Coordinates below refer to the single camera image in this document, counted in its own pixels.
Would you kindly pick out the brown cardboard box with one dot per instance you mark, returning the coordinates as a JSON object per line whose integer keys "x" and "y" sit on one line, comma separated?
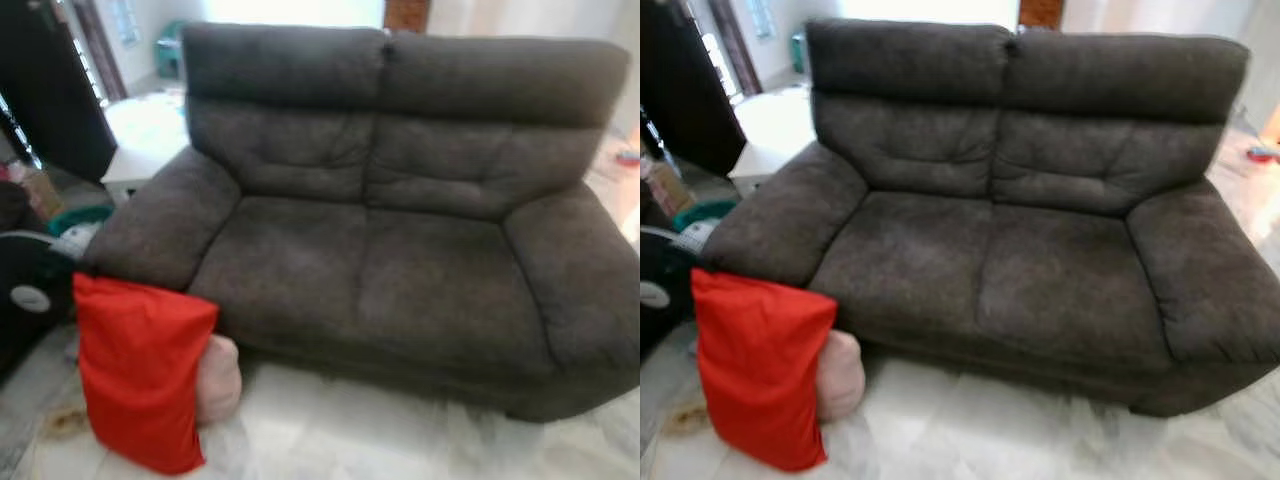
{"x": 38, "y": 190}
{"x": 668, "y": 188}

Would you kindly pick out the small red object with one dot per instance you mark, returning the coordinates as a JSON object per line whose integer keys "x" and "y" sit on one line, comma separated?
{"x": 628, "y": 157}
{"x": 1262, "y": 153}

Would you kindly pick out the pink pillow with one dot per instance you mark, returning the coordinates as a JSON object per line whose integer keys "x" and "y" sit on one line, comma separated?
{"x": 220, "y": 385}
{"x": 842, "y": 380}

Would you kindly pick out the dark brown fabric sofa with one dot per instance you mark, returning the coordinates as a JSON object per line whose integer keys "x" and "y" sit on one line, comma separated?
{"x": 1020, "y": 265}
{"x": 400, "y": 270}

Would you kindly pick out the white low table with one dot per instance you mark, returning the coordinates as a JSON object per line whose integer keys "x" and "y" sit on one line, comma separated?
{"x": 145, "y": 135}
{"x": 775, "y": 130}

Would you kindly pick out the dark wooden door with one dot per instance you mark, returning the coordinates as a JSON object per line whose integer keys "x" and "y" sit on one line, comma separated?
{"x": 685, "y": 80}
{"x": 45, "y": 80}

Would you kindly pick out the black floor fan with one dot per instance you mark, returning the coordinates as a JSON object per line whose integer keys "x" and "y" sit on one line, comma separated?
{"x": 655, "y": 295}
{"x": 25, "y": 290}

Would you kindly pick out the red pillow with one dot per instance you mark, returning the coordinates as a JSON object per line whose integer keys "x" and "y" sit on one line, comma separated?
{"x": 140, "y": 370}
{"x": 760, "y": 365}

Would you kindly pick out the teal plastic chair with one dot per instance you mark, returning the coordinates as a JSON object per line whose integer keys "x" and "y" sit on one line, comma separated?
{"x": 798, "y": 52}
{"x": 170, "y": 50}

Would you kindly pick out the teal plastic basket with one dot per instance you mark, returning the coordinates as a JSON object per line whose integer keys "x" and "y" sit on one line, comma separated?
{"x": 80, "y": 218}
{"x": 705, "y": 212}

